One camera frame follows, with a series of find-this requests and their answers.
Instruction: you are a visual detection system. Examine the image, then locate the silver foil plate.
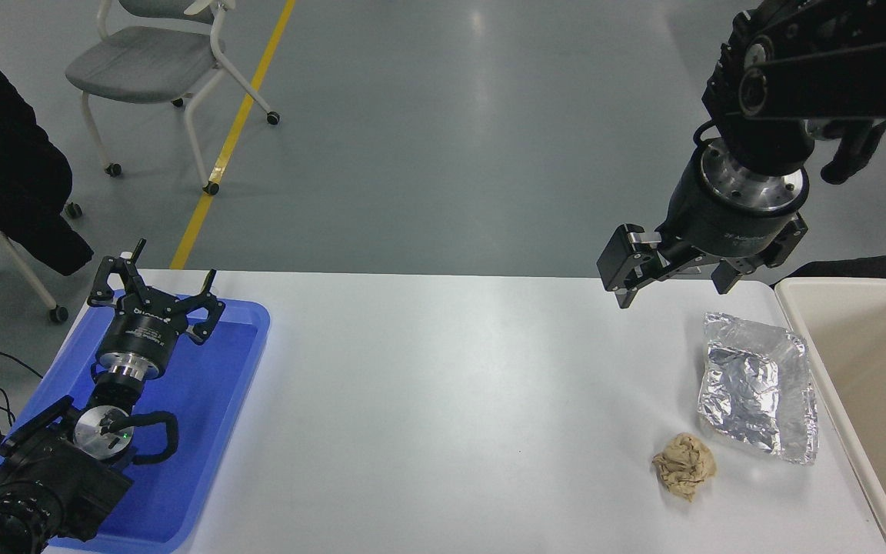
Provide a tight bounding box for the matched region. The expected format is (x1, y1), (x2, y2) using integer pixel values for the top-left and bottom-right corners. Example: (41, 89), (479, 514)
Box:
(697, 312), (821, 466)

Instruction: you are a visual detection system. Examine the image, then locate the white-legged chair with casters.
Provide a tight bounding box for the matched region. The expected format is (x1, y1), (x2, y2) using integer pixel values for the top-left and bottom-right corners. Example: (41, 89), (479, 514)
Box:
(0, 192), (84, 324)

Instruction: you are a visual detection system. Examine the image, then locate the large pale plastic bin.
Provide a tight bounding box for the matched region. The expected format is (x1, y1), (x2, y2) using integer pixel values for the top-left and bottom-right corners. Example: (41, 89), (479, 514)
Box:
(774, 277), (886, 554)

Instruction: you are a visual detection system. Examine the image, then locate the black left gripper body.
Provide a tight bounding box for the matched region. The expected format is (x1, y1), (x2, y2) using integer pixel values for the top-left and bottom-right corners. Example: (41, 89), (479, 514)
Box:
(101, 296), (186, 364)

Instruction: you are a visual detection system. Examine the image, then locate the grey chair with white frame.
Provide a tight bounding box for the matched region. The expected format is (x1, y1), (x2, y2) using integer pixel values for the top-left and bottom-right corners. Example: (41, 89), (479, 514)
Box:
(65, 0), (282, 196)

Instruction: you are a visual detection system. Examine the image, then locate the crumpled tan paper ball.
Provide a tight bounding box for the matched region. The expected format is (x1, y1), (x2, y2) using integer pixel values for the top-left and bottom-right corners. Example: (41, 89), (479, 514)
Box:
(651, 432), (718, 502)

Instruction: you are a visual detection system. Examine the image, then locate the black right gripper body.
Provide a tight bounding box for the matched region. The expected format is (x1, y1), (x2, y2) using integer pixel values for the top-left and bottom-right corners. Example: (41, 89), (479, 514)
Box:
(657, 150), (809, 269)

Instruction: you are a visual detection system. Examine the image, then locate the blue plastic tray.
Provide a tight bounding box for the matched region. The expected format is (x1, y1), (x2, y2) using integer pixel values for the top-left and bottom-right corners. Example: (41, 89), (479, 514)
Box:
(0, 291), (271, 553)

